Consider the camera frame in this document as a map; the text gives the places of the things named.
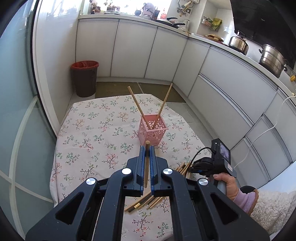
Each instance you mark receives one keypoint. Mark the floral tablecloth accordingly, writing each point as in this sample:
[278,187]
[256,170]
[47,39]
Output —
[98,137]

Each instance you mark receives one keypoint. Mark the steel stock pot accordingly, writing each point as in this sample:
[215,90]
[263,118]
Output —
[272,60]

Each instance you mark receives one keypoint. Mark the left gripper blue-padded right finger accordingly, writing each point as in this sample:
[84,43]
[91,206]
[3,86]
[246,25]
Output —
[200,210]

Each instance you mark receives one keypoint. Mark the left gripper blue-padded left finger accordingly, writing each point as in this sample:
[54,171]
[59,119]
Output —
[94,210]

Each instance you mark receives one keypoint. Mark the pink perforated utensil basket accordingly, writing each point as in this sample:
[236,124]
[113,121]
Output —
[154,135]

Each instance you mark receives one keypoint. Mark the black frying pan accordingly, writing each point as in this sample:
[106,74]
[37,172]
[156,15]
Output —
[172,22]

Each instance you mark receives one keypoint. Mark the white kitchen cabinets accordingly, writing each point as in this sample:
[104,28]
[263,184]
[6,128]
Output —
[235,98]

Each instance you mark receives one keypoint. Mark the pink and cream sleeve forearm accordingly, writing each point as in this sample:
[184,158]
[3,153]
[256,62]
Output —
[271,210]

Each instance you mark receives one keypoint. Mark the black chopstick with gold band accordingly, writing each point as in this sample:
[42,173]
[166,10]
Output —
[139,202]

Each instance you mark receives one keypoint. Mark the right hand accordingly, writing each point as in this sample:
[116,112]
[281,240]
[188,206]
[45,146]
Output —
[231,186]

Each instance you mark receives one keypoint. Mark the dark bin with red liner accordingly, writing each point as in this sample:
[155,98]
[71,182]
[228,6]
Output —
[84,74]

